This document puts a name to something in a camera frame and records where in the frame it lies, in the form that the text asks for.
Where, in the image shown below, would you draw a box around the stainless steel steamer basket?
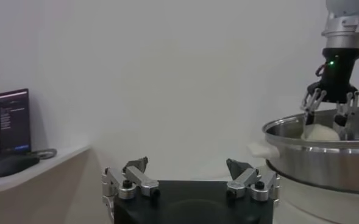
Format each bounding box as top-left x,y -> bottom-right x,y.
261,105 -> 359,195

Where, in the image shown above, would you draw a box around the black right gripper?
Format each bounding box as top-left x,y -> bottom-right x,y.
299,47 -> 359,141

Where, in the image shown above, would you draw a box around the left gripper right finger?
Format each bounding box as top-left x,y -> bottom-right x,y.
226,158 -> 282,203

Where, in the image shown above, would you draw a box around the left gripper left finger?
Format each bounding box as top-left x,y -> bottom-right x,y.
102,156 -> 161,219

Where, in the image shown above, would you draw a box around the round grey disc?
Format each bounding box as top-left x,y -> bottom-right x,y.
29,148 -> 58,160

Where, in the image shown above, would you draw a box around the black computer mouse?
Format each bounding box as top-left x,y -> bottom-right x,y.
0,154 -> 40,178

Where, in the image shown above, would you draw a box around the white steamed baozi bun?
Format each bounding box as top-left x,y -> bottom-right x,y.
300,123 -> 341,141

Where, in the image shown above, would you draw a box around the white side desk with laptop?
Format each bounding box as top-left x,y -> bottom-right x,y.
0,145 -> 91,224

